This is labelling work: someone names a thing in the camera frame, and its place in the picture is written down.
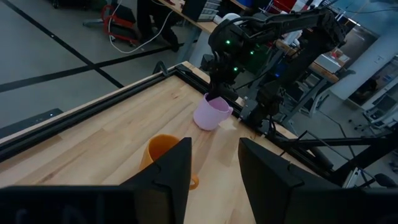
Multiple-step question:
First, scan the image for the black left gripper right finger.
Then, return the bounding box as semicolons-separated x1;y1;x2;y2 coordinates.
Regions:
238;138;340;224

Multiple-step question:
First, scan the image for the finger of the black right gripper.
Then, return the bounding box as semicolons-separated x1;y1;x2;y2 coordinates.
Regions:
205;81;220;101
218;83;239;102

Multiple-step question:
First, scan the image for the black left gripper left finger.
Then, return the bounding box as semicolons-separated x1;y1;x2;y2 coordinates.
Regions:
119;137;193;224

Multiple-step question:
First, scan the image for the pink plastic cup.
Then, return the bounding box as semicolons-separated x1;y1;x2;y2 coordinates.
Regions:
193;92;234;132

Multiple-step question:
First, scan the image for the orange plastic cup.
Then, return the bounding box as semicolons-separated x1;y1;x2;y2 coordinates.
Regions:
139;134;200;191

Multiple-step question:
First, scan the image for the white rounded object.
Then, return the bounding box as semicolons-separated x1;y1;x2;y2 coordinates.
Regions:
213;12;242;26

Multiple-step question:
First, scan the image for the black table clamp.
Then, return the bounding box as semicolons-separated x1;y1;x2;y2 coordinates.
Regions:
152;60;169;76

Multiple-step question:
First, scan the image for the black drawer organizer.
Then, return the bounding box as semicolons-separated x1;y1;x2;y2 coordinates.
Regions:
181;0;222;23

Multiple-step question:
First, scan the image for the person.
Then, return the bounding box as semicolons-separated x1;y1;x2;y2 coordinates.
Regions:
136;0;182;53

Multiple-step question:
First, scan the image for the grey box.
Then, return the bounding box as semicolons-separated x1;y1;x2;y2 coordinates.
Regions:
313;54;342;75

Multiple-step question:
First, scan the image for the red hand cart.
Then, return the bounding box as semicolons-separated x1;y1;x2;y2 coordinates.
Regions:
100;4;140;45

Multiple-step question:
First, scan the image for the white cable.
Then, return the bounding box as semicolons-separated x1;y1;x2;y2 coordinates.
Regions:
107;0;175;55

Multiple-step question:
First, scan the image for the black stand frame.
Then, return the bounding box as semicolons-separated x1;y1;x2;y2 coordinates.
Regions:
270;129;398;189

